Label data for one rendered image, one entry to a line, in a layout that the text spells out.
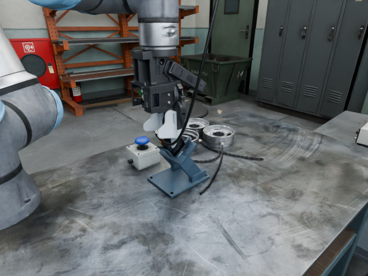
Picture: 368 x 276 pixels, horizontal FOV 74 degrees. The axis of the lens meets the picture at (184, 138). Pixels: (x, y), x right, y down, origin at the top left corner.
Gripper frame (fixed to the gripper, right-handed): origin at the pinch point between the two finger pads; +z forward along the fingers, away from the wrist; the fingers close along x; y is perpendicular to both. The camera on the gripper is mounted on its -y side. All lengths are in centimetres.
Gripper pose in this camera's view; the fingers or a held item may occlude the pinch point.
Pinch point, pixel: (170, 139)
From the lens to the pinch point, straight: 56.9
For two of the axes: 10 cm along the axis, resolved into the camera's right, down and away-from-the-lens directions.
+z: 0.0, 9.1, 4.2
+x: 6.6, 3.1, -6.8
